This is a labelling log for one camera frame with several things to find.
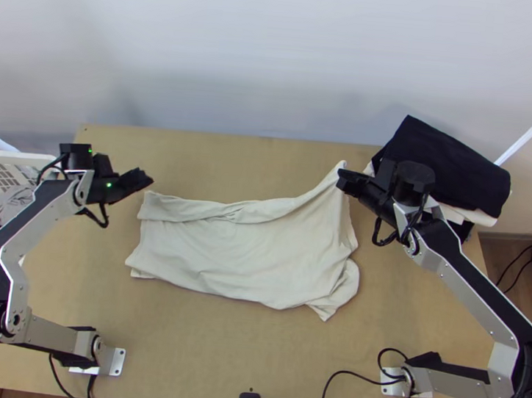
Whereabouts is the heap of clothes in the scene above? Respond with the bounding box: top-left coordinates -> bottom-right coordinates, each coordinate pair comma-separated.
0,181 -> 39,220

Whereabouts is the white laundry basket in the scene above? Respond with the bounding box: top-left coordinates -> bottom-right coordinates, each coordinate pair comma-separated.
0,149 -> 62,262

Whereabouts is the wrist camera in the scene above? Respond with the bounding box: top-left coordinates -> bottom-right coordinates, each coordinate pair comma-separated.
91,151 -> 118,177
375,158 -> 400,189

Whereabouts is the white t-shirt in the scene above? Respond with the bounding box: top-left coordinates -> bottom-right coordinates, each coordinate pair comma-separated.
121,143 -> 371,326

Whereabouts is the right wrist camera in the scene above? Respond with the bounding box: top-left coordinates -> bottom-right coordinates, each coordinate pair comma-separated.
375,158 -> 400,189

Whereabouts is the black cable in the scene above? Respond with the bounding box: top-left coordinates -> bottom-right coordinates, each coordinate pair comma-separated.
76,195 -> 112,230
370,211 -> 417,251
495,207 -> 532,296
321,343 -> 426,398
45,356 -> 98,398

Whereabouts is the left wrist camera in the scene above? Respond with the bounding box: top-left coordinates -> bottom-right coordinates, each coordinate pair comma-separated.
91,151 -> 118,177

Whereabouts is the pile of folded clothes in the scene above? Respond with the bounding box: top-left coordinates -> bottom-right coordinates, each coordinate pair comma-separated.
361,111 -> 517,231

